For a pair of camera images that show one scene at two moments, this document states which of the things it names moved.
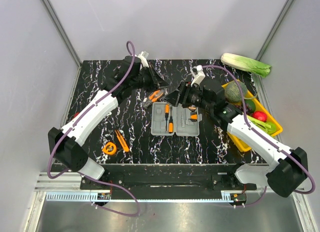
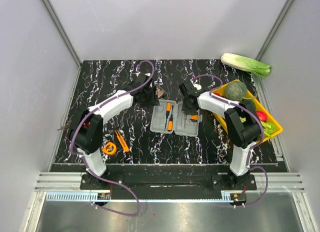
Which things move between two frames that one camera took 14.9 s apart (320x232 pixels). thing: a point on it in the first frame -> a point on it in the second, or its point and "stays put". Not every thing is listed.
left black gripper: x=157 y=81 -> x=154 y=101
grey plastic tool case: x=167 y=120 stays put
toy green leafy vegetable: x=269 y=127 stays put
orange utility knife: x=122 y=141 stays put
